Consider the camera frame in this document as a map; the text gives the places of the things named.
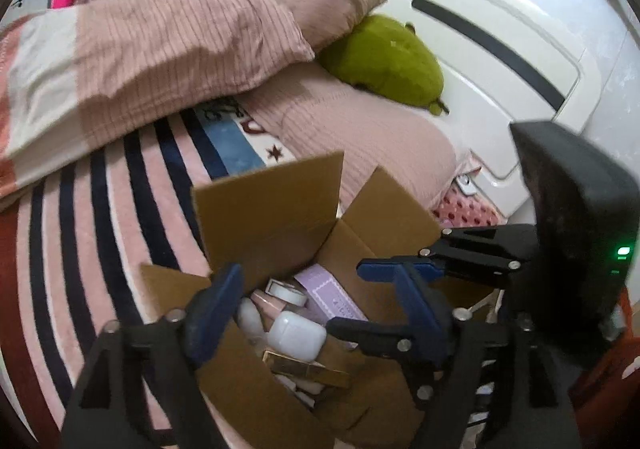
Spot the white round jar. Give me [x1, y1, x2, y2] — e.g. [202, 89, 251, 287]
[265, 279, 308, 307]

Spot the green plush toy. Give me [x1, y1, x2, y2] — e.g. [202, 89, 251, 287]
[318, 14, 449, 116]

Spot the white earbud case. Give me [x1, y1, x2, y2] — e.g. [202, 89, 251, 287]
[267, 311, 328, 362]

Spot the cream cosmetic tube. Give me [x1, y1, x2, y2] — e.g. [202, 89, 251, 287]
[274, 374, 324, 396]

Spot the pink grey patchwork duvet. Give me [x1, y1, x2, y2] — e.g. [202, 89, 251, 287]
[1, 0, 314, 206]

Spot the brown cardboard box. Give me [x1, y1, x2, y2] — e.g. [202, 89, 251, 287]
[141, 153, 440, 448]

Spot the white bed headboard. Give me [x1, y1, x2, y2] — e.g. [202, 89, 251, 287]
[378, 0, 602, 217]

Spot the gold rectangular stick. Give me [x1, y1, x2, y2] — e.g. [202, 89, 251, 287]
[262, 351, 350, 388]

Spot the striped fleece blanket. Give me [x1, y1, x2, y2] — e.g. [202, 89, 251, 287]
[1, 101, 291, 448]

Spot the white pump bottle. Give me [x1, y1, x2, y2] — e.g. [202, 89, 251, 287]
[236, 297, 266, 343]

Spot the lilac flat box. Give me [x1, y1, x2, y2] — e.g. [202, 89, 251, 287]
[294, 264, 368, 325]

